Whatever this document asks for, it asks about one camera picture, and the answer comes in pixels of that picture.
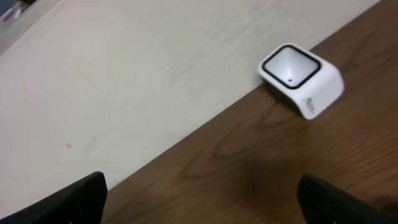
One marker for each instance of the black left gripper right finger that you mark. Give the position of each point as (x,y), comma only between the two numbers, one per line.
(322,202)

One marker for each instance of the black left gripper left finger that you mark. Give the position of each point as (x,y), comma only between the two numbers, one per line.
(81,202)

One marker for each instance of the white barcode scanner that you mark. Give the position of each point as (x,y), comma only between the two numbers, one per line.
(309,82)

